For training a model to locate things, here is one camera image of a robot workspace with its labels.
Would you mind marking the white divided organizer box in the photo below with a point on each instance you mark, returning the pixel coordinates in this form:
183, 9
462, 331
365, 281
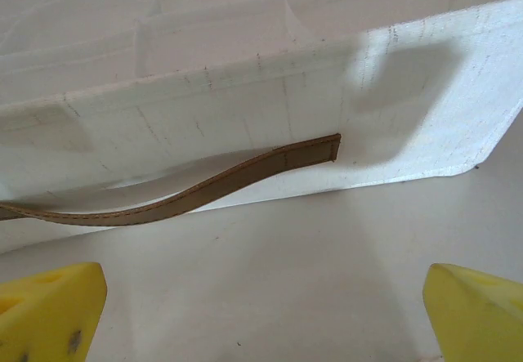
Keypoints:
245, 104

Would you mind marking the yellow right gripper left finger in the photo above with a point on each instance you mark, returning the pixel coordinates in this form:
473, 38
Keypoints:
49, 317

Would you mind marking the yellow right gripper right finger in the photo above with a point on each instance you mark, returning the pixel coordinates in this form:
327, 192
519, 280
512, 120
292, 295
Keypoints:
478, 317

